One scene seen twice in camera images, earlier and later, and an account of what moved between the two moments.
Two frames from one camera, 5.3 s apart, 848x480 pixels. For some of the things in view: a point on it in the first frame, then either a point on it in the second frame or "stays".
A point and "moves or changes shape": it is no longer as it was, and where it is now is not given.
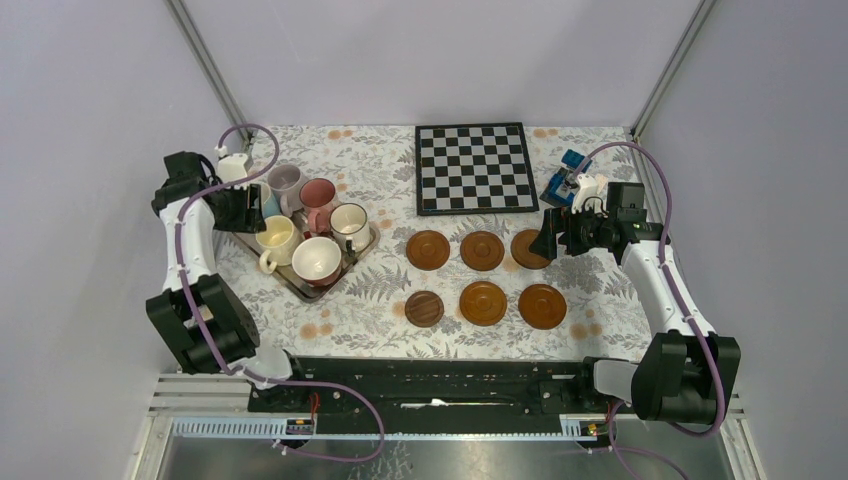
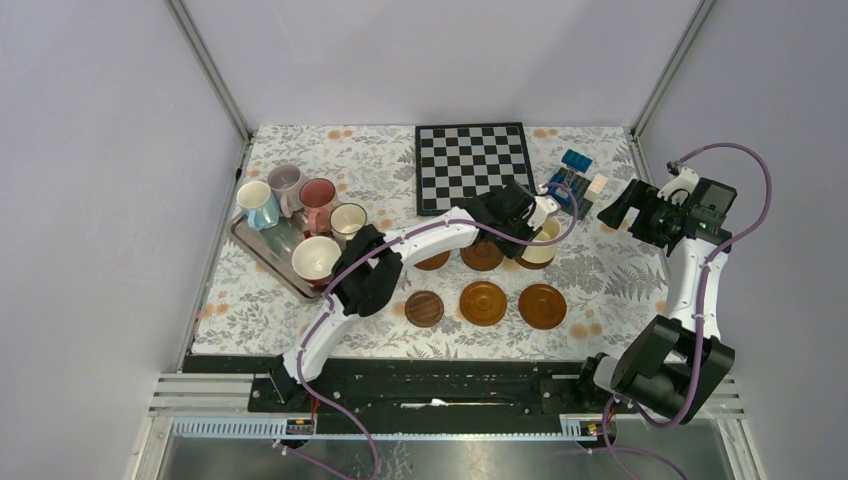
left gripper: [240, 222] → [511, 250]
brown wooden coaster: [542, 306] stays
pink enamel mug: [317, 195] stays
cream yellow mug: [280, 243] moves or changes shape
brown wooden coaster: [483, 303] stays
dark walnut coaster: [424, 308] stays
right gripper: [545, 244] → [642, 195]
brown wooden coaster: [482, 250] stays
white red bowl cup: [317, 260] stays
